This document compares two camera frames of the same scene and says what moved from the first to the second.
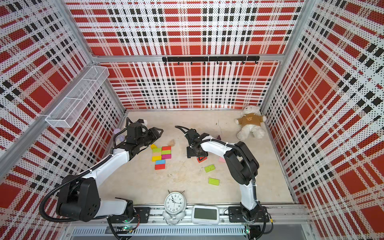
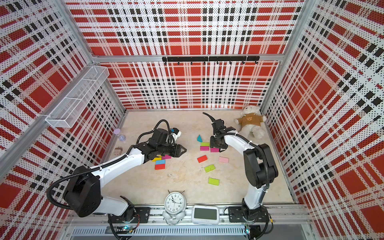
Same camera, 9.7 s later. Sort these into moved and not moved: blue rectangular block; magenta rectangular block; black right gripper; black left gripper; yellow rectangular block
Moved: black right gripper; black left gripper
Not moved: magenta rectangular block; yellow rectangular block; blue rectangular block
